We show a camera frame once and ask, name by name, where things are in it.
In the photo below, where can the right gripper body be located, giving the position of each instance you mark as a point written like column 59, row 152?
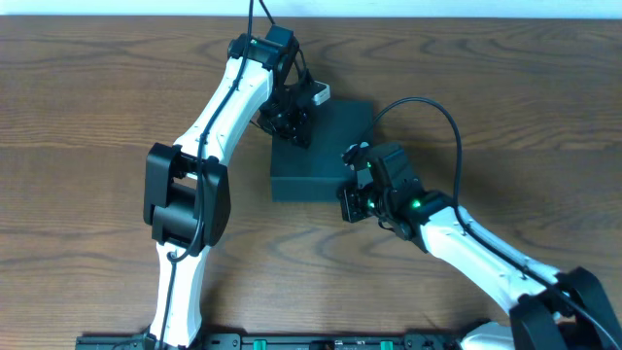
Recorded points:
column 348, row 204

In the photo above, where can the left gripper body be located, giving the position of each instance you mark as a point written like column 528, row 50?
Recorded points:
column 290, row 122

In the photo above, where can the dark green gift box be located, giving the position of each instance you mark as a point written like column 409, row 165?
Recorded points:
column 315, row 173

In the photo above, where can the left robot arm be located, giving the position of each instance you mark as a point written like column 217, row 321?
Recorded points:
column 187, row 198

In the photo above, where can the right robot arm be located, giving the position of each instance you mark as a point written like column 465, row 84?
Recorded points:
column 547, row 308

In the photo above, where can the black mounting rail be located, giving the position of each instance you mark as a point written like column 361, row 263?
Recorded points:
column 235, row 341

